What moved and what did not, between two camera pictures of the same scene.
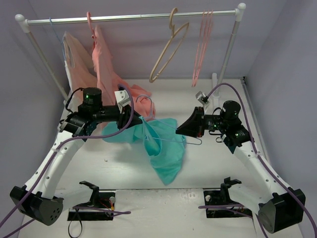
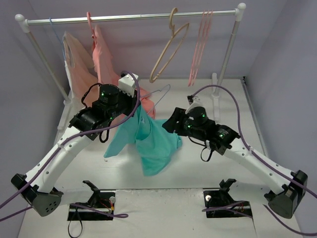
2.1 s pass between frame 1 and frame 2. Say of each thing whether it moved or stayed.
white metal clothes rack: stayed
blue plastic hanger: moved
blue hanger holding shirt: stayed
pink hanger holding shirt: stayed
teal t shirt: moved
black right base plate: stayed
